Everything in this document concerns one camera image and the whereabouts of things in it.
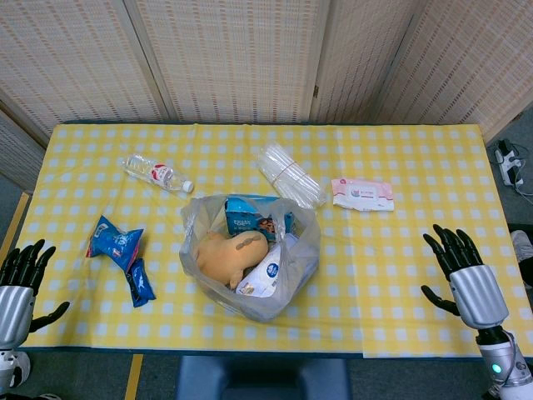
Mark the grey white shoe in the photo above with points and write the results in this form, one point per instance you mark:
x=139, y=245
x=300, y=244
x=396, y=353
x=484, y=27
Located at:
x=524, y=258

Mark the blue grey robot torso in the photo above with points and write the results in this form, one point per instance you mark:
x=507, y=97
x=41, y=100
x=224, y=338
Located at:
x=262, y=379

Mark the bundle of clear plastic straws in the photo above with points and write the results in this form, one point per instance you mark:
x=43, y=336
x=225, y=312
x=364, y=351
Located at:
x=287, y=175

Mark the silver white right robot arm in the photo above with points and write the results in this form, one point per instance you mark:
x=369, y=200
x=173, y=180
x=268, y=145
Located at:
x=499, y=358

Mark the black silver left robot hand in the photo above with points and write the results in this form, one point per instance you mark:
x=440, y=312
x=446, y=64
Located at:
x=16, y=308

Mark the white pack with blue logo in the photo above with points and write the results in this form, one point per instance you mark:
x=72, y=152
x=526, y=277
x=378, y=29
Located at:
x=266, y=275

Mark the blue snack packet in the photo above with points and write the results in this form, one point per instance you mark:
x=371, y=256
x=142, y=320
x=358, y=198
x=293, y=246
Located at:
x=112, y=241

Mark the white power strip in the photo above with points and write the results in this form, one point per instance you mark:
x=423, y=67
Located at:
x=506, y=164

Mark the yellow white checkered tablecloth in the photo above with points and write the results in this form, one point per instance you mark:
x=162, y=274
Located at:
x=375, y=271

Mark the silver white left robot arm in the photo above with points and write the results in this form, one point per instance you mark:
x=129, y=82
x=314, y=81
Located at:
x=10, y=366

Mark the woven bamboo folding screen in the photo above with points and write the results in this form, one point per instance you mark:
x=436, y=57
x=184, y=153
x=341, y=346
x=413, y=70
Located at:
x=16, y=150
x=233, y=58

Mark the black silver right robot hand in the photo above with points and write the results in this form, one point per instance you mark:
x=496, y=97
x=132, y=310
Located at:
x=479, y=296

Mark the transparent plastic bag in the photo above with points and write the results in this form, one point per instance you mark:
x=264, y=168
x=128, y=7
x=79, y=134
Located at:
x=258, y=308

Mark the pink white wet wipes pack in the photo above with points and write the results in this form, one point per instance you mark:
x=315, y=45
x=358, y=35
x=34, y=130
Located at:
x=362, y=193

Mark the small blue snack pack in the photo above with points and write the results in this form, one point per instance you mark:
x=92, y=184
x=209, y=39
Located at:
x=139, y=285

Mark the crumpled clear wrapper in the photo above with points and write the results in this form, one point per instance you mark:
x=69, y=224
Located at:
x=154, y=171

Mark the blue cardboard snack box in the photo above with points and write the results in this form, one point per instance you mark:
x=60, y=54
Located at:
x=245, y=216

